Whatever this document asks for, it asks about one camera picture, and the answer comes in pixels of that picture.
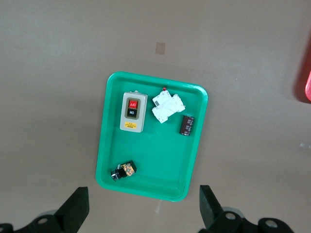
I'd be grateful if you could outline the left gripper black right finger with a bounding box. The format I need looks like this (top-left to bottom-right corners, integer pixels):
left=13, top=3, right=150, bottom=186
left=197, top=184, right=296, bottom=233

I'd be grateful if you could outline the black push button switch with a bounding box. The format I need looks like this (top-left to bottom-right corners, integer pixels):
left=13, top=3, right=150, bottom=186
left=110, top=159, right=138, bottom=182

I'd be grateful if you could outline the grey on-off switch box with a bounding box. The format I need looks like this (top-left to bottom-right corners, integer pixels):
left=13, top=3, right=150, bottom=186
left=119, top=90, right=149, bottom=133

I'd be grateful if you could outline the green plastic tray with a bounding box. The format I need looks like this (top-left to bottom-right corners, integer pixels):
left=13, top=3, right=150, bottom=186
left=95, top=71, right=209, bottom=202

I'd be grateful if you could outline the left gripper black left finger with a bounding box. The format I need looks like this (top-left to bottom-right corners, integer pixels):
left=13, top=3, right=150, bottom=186
left=0, top=186, right=90, bottom=233

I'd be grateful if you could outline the red tray with fittings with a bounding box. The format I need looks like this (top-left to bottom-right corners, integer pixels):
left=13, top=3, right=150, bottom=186
left=304, top=70, right=311, bottom=102

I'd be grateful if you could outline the white circuit breaker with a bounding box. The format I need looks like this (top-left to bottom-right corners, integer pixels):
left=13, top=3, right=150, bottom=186
left=151, top=87, right=187, bottom=125

